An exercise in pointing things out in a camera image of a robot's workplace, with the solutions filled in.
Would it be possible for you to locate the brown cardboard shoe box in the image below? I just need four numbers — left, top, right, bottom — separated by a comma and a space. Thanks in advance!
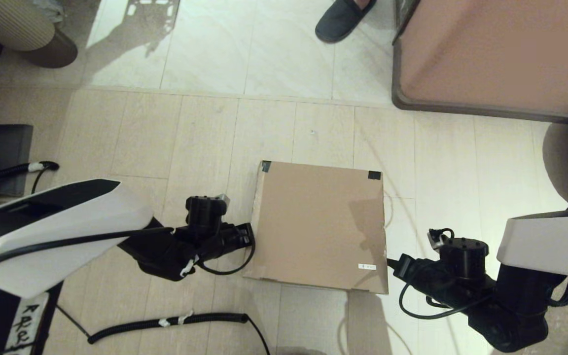
243, 160, 389, 295

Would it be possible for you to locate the white handwritten label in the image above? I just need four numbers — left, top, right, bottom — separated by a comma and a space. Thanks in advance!
7, 292, 50, 354

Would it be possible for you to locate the dark grey slipper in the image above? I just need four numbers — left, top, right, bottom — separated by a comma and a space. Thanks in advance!
315, 0, 377, 43

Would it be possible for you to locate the grey crumpled cloth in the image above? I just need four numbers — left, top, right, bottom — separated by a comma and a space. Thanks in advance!
30, 0, 65, 23

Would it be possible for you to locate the beige ribbed pouf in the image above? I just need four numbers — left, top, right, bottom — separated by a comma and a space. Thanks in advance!
0, 0, 57, 51

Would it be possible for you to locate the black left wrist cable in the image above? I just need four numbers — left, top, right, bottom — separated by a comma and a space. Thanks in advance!
196, 232, 256, 276

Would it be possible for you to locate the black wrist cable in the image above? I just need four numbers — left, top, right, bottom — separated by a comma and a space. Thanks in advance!
399, 228, 494, 320
196, 232, 256, 276

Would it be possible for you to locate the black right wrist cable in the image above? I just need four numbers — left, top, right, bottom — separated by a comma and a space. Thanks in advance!
399, 228, 494, 320

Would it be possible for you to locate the long black corrugated cable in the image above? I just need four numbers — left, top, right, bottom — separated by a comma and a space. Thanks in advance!
88, 312, 250, 345

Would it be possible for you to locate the thin black cable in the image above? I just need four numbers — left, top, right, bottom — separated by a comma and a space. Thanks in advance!
247, 318, 271, 355
56, 306, 92, 339

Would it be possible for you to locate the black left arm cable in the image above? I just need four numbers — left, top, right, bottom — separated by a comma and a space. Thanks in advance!
0, 227, 175, 277

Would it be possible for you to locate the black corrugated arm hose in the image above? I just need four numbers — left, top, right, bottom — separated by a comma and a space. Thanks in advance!
549, 275, 568, 307

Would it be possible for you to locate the short black plug cable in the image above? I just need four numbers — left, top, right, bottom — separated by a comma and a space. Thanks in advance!
31, 168, 51, 194

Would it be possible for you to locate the pink cabinet with dark frame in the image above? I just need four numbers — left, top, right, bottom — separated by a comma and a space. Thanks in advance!
391, 0, 568, 128

